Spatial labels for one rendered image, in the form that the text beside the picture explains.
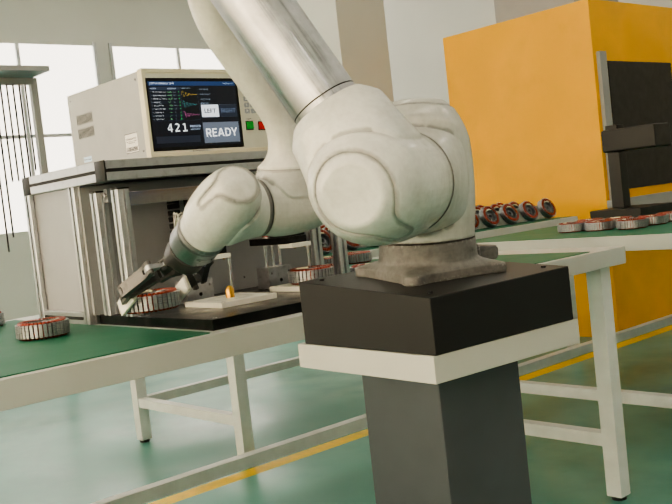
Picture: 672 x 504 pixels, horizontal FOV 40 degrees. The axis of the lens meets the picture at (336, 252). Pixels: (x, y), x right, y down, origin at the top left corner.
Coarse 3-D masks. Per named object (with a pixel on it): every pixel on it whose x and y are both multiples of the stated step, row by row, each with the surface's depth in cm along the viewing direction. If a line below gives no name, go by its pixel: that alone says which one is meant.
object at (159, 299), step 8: (160, 288) 182; (168, 288) 181; (144, 296) 174; (152, 296) 174; (160, 296) 174; (168, 296) 175; (176, 296) 177; (136, 304) 173; (144, 304) 173; (152, 304) 174; (160, 304) 174; (168, 304) 175; (176, 304) 177; (128, 312) 175; (136, 312) 174; (144, 312) 174
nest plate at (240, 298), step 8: (216, 296) 213; (224, 296) 211; (240, 296) 207; (248, 296) 205; (256, 296) 203; (264, 296) 204; (272, 296) 206; (192, 304) 206; (200, 304) 203; (208, 304) 201; (216, 304) 198; (224, 304) 197; (232, 304) 199; (240, 304) 200
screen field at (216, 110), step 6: (204, 108) 219; (210, 108) 221; (216, 108) 222; (222, 108) 223; (228, 108) 224; (234, 108) 225; (204, 114) 219; (210, 114) 221; (216, 114) 222; (222, 114) 223; (228, 114) 224; (234, 114) 225
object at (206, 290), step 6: (210, 282) 218; (192, 288) 215; (204, 288) 217; (210, 288) 218; (192, 294) 215; (198, 294) 216; (204, 294) 217; (210, 294) 218; (186, 300) 214; (192, 300) 215
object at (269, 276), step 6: (282, 264) 235; (288, 264) 234; (258, 270) 233; (264, 270) 231; (270, 270) 230; (276, 270) 231; (282, 270) 233; (288, 270) 234; (258, 276) 233; (264, 276) 231; (270, 276) 230; (276, 276) 231; (282, 276) 232; (258, 282) 233; (264, 282) 231; (270, 282) 230; (276, 282) 231; (282, 282) 232; (288, 282) 234; (264, 288) 232
